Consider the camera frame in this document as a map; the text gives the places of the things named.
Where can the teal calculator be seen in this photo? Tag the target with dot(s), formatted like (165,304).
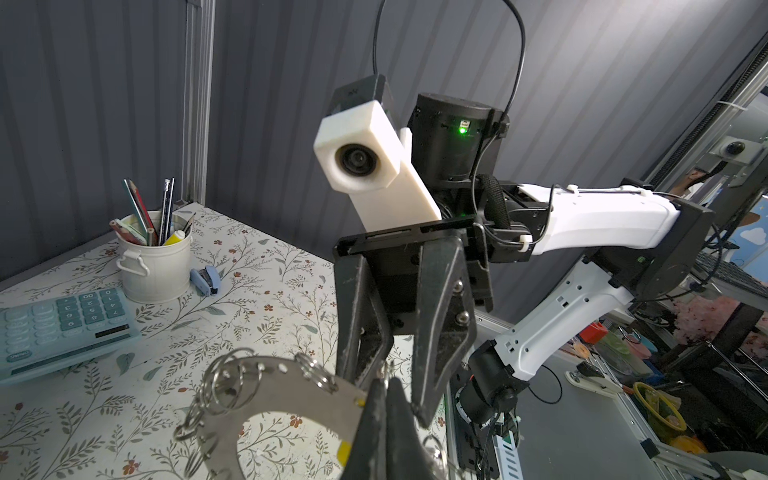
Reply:
(43,337)

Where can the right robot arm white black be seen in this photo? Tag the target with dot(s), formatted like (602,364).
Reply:
(638,245)

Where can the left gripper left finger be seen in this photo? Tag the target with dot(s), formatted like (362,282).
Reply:
(367,459)

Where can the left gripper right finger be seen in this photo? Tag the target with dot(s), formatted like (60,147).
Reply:
(405,457)

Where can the small blue eraser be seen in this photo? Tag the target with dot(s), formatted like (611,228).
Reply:
(207,280)

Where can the floral table mat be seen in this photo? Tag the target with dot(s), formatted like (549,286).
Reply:
(113,417)

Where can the grey beaded keyring coil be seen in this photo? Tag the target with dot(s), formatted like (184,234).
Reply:
(241,385)

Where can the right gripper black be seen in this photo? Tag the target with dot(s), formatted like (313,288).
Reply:
(445,321)

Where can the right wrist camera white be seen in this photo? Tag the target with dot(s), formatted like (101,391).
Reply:
(363,155)

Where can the white pen cup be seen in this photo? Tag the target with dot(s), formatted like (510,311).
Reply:
(154,254)

